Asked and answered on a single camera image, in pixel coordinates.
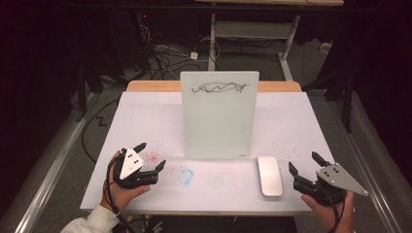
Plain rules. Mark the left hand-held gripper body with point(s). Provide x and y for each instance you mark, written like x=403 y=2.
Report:
x=131 y=166

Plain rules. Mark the white table mat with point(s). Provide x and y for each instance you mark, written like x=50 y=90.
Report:
x=145 y=123

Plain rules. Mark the metal floor rail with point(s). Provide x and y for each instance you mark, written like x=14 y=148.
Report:
x=55 y=168
x=366 y=168

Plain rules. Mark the person's left hand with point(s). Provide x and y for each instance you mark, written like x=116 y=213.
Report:
x=121 y=197

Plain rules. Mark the black metal stand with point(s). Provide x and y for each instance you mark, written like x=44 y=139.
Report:
x=82 y=93
x=346 y=97

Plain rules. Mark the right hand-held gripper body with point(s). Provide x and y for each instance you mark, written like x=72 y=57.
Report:
x=335 y=179

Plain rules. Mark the person's right hand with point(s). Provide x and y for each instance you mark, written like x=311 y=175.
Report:
x=333 y=216

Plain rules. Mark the white metal desk frame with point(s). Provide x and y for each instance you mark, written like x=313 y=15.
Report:
x=252 y=29

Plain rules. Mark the wooden table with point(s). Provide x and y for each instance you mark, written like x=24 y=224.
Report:
x=152 y=86

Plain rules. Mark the white scribbled whiteboard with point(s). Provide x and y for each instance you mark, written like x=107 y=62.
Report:
x=218 y=126

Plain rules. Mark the white power adapter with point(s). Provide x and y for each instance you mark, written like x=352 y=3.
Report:
x=193 y=55

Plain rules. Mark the white whiteboard eraser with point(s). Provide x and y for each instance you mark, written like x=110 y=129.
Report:
x=269 y=176

